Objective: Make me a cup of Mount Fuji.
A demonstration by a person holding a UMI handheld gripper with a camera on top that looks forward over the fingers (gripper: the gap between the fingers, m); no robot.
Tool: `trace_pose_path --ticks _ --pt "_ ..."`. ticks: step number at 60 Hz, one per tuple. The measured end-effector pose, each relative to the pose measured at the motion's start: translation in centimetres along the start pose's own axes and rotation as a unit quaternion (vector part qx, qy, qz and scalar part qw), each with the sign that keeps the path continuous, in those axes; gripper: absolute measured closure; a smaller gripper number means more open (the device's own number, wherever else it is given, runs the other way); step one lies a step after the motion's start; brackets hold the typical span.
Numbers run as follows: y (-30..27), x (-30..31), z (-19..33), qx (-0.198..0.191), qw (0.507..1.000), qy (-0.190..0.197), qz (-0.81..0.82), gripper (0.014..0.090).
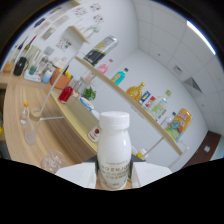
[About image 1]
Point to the clear bottle red label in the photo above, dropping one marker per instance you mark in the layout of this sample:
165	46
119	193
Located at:
94	134

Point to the pink bottle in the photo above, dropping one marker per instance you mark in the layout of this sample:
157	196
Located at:
104	68

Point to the amber round bottle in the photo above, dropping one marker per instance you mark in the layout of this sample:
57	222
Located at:
134	93

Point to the white wooden two-tier rack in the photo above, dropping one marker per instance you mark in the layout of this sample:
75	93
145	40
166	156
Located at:
80	123

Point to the yellow green can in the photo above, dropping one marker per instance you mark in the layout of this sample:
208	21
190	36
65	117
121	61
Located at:
179	125

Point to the red liquid glass bottle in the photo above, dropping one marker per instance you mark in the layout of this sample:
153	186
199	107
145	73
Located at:
65	95

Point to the teal bottle dark cap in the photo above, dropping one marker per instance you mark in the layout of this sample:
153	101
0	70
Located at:
119	77

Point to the white tray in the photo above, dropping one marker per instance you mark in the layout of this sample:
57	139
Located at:
32	78

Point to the white milk bottle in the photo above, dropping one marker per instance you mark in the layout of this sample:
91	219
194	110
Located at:
114	153

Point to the clear bottle blue cap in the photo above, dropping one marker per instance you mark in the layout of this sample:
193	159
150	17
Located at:
168	120

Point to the brown door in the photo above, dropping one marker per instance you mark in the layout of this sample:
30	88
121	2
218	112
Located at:
201	150

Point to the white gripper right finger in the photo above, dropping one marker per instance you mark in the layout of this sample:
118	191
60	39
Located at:
150	171

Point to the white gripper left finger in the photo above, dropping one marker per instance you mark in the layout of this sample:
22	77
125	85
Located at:
78	173

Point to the clear bottle green cap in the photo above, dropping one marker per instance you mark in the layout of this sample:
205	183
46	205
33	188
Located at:
159	106

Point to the wooden wall shelf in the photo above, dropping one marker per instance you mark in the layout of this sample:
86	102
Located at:
78	33

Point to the green cup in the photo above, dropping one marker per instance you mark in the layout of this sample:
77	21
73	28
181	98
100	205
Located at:
32	70

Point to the black kettle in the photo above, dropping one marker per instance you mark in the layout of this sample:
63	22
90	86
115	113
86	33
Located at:
20	66

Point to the large clear bottle wooden lid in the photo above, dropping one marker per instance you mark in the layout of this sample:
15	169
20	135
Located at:
31	133

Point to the clear bottle orange cap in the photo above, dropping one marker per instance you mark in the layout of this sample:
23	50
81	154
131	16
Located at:
24	116

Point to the small white box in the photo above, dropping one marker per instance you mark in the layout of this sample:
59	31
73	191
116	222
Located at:
151	102

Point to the ceiling air vent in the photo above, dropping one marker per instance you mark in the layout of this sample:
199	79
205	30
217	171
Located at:
192	85

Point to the clear glass with ice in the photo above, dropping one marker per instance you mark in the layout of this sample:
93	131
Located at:
53	162

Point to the large black silver can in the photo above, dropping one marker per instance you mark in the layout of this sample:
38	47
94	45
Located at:
100	51

